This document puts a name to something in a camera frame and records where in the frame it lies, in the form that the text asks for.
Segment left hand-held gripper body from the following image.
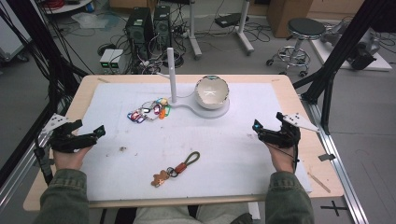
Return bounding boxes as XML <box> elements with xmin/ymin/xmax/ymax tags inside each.
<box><xmin>41</xmin><ymin>112</ymin><xmax>98</xmax><ymax>154</ymax></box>

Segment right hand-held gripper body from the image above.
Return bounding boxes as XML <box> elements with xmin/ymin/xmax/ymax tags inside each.
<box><xmin>260</xmin><ymin>112</ymin><xmax>321</xmax><ymax>149</ymax></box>

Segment key ring with colourful tags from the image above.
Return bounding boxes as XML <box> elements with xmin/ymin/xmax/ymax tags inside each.
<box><xmin>126</xmin><ymin>97</ymin><xmax>172</xmax><ymax>124</ymax></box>

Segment brown bear keychain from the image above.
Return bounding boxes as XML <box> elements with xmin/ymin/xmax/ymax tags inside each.
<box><xmin>150</xmin><ymin>150</ymin><xmax>201</xmax><ymax>189</ymax></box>

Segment white key stand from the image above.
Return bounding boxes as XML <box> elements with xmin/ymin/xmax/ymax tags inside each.
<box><xmin>156</xmin><ymin>47</ymin><xmax>231</xmax><ymax>119</ymax></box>

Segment person's left hand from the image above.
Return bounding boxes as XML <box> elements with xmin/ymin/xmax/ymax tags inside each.
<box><xmin>52</xmin><ymin>146</ymin><xmax>94</xmax><ymax>172</ymax></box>

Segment person's right hand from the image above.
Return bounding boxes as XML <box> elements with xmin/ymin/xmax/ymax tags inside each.
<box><xmin>265</xmin><ymin>143</ymin><xmax>297</xmax><ymax>175</ymax></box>

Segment white bowl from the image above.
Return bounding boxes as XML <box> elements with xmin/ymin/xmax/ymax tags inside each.
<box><xmin>194</xmin><ymin>75</ymin><xmax>231</xmax><ymax>110</ymax></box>

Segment thin wooden stick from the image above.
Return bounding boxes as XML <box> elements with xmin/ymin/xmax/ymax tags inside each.
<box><xmin>307</xmin><ymin>172</ymin><xmax>332</xmax><ymax>194</ymax></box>

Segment white mat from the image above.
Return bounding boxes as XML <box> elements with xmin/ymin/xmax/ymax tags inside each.
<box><xmin>78</xmin><ymin>82</ymin><xmax>313</xmax><ymax>203</ymax></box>

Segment white power supply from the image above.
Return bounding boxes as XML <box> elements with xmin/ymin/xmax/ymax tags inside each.
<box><xmin>109</xmin><ymin>49</ymin><xmax>126</xmax><ymax>75</ymax></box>
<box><xmin>99</xmin><ymin>49</ymin><xmax>116</xmax><ymax>75</ymax></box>

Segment white desk leg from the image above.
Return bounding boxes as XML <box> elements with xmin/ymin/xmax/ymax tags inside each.
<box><xmin>235</xmin><ymin>0</ymin><xmax>255</xmax><ymax>56</ymax></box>
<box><xmin>186</xmin><ymin>0</ymin><xmax>204</xmax><ymax>61</ymax></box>

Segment large black computer tower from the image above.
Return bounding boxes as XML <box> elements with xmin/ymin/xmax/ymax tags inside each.
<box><xmin>125</xmin><ymin>7</ymin><xmax>154</xmax><ymax>53</ymax></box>

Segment black stool with chrome base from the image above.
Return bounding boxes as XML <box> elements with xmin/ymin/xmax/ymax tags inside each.
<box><xmin>265</xmin><ymin>17</ymin><xmax>327</xmax><ymax>78</ymax></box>

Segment clear plastic sheet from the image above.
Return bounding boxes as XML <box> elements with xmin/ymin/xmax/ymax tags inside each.
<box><xmin>71</xmin><ymin>12</ymin><xmax>120</xmax><ymax>31</ymax></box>

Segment person's legs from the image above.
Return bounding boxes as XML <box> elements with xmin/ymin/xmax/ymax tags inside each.
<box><xmin>134</xmin><ymin>203</ymin><xmax>254</xmax><ymax>224</ymax></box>

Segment flat black box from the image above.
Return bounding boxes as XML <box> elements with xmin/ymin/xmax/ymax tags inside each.
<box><xmin>214</xmin><ymin>12</ymin><xmax>250</xmax><ymax>28</ymax></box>

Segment cardboard box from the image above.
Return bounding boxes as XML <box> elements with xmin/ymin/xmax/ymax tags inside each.
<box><xmin>266</xmin><ymin>0</ymin><xmax>314</xmax><ymax>39</ymax></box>

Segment white panel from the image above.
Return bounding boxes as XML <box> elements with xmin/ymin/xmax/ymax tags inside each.
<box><xmin>0</xmin><ymin>12</ymin><xmax>32</xmax><ymax>63</ymax></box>

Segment slim black computer tower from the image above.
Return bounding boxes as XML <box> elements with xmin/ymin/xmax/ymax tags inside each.
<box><xmin>153</xmin><ymin>4</ymin><xmax>173</xmax><ymax>49</ymax></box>

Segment white platform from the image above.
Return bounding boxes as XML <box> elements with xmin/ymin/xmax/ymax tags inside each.
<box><xmin>309</xmin><ymin>29</ymin><xmax>393</xmax><ymax>72</ymax></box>

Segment round white table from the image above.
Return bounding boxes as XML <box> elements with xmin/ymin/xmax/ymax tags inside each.
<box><xmin>40</xmin><ymin>0</ymin><xmax>94</xmax><ymax>15</ymax></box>

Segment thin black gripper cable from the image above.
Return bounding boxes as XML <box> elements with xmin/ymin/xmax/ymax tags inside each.
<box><xmin>270</xmin><ymin>143</ymin><xmax>301</xmax><ymax>173</ymax></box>

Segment aluminium rail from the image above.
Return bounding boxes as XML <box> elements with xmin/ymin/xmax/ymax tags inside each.
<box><xmin>0</xmin><ymin>133</ymin><xmax>48</xmax><ymax>214</ymax></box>
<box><xmin>300</xmin><ymin>92</ymin><xmax>370</xmax><ymax>224</ymax></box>

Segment black frame post with cables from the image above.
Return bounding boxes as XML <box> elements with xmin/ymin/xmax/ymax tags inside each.
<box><xmin>0</xmin><ymin>0</ymin><xmax>90</xmax><ymax>188</ymax></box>

